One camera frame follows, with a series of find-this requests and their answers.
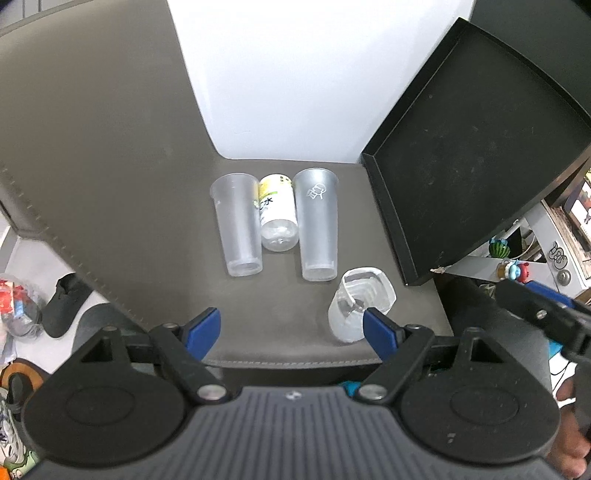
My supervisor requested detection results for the black shoe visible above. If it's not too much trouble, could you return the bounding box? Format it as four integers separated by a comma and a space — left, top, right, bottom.
41, 272, 95, 339

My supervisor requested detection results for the clear bottle yellow label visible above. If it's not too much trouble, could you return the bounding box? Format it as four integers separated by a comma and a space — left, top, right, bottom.
257, 174, 299, 253

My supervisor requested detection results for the tall plain clear plastic cup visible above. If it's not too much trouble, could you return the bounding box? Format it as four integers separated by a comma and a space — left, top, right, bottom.
209, 173, 265, 278

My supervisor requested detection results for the grey stitched leather mat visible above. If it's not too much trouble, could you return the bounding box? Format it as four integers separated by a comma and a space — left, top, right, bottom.
0, 0, 456, 370

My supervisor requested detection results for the black tray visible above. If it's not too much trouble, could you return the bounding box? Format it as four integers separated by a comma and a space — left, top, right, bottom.
359, 17, 591, 288

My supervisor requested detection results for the red and blue toy figure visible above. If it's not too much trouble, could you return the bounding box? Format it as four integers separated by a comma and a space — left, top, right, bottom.
497, 258, 531, 282

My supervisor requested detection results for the short clear ribbed cup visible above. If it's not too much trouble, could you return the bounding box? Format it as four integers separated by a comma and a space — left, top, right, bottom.
327, 266, 398, 345

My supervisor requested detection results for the white cabinet with sticker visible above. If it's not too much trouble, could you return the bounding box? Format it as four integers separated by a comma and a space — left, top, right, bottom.
445, 203, 591, 296

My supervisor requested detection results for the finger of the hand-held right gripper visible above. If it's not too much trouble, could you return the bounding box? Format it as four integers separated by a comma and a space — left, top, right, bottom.
526, 282, 591, 320
495, 278, 591, 360

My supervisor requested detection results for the person's right hand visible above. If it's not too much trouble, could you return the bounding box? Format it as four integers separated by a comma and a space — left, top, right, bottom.
547, 376, 591, 479

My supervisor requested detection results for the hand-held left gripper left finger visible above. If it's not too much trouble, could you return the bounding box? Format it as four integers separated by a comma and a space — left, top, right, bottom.
74, 308, 228, 405

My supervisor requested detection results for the tall clear cup white figure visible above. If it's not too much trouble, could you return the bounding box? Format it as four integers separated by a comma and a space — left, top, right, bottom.
293, 167, 341, 282

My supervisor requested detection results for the clear bag with red contents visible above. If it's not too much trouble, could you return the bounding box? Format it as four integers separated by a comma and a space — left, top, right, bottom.
0, 272, 44, 340

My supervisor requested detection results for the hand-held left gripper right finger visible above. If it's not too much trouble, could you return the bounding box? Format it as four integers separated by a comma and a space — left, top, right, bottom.
357, 307, 509, 405

